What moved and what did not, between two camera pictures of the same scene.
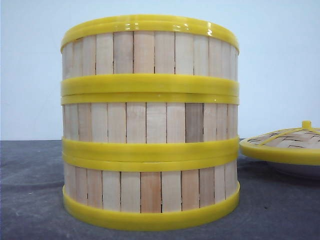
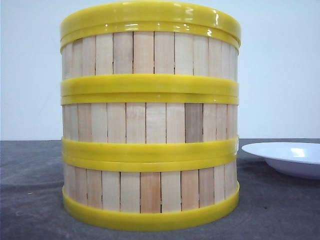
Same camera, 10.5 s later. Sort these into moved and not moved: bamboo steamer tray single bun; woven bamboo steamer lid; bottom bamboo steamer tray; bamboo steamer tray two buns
Moved: woven bamboo steamer lid
Not moved: bottom bamboo steamer tray; bamboo steamer tray single bun; bamboo steamer tray two buns
